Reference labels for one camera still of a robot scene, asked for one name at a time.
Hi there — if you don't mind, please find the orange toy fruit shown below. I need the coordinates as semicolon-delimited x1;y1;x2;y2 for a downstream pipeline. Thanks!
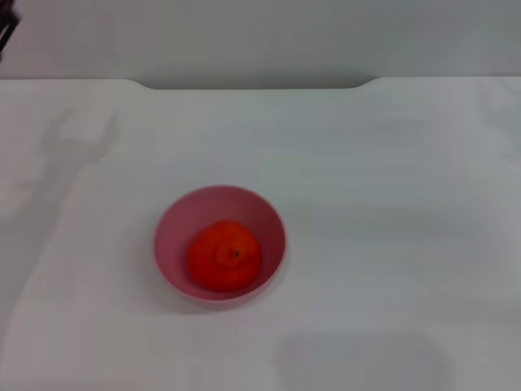
186;219;263;293

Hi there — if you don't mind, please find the pink plastic bowl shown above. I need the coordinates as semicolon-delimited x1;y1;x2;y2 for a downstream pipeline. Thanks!
153;184;289;307

